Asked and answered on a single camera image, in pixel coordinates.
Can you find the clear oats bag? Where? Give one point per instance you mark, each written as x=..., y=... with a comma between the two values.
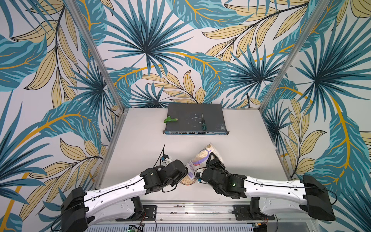
x=199, y=161

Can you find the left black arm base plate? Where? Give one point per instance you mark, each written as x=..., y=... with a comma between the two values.
x=144, y=213

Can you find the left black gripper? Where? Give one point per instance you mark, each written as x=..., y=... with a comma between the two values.
x=182, y=174

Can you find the grey network switch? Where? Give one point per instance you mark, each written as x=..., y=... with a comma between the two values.
x=190, y=119

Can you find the white patterned breakfast bowl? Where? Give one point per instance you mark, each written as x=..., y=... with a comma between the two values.
x=187, y=181

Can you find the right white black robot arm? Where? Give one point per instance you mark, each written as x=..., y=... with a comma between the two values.
x=269, y=197

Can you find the left aluminium frame post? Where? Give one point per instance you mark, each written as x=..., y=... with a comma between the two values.
x=83, y=27

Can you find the aluminium front rail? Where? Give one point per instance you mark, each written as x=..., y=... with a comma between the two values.
x=205, y=217

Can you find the green handled screwdriver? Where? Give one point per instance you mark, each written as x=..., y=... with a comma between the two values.
x=204, y=127

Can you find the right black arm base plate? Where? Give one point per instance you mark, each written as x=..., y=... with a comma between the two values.
x=242, y=212

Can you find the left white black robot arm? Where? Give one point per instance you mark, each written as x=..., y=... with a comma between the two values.
x=84, y=208

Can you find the right aluminium frame post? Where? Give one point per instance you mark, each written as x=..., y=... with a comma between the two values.
x=301, y=39

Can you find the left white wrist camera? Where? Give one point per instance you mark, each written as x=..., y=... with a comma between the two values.
x=165, y=160

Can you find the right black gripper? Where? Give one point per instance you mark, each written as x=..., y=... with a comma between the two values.
x=213, y=162

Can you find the green plastic fitting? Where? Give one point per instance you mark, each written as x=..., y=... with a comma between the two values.
x=170, y=119

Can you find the aluminium frame post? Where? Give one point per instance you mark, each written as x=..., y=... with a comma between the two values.
x=301, y=39
x=83, y=27

